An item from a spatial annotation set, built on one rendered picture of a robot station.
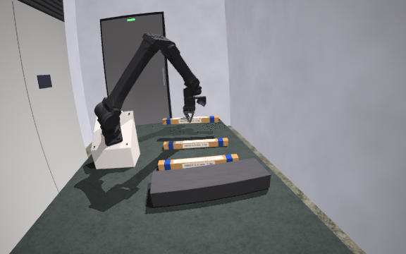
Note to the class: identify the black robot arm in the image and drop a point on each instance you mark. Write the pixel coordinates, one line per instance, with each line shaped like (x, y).
(109, 110)

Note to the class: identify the orange pack with white e6013 label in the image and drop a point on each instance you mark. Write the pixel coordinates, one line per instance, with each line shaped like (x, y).
(195, 162)

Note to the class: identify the white welding electrode pack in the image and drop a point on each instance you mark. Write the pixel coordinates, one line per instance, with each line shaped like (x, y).
(199, 119)

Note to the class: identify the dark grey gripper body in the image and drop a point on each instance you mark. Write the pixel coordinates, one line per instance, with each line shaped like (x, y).
(186, 105)

